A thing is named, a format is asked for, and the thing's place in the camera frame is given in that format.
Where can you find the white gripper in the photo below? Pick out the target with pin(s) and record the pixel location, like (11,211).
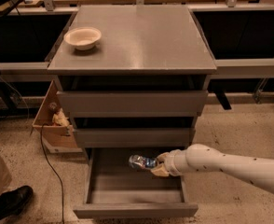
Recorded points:
(175,162)

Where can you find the silver blue redbull can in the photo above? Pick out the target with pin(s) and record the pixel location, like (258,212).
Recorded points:
(142,162)

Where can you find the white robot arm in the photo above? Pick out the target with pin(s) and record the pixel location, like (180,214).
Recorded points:
(258,172)

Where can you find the grey middle drawer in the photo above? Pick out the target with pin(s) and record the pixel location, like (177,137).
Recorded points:
(134,132)

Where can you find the grey drawer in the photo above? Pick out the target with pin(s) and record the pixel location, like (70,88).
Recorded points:
(134,132)
(115,190)
(131,96)

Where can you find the grey bottom drawer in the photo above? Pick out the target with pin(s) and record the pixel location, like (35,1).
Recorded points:
(115,190)

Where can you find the grey top drawer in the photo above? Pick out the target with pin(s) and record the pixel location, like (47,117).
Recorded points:
(131,96)

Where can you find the grey drawer cabinet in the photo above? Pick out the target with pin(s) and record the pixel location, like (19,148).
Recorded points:
(139,91)

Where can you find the wooden box on floor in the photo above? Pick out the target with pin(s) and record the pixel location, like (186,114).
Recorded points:
(56,137)

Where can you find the crumpled item in box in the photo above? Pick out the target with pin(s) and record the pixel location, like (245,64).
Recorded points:
(58,118)

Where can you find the white paper bowl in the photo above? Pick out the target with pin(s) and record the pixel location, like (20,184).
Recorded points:
(83,38)

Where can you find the black leather shoe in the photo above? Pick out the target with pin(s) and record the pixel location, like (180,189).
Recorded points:
(13,202)

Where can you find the grey metal rail frame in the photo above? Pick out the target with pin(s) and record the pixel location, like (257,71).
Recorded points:
(19,67)

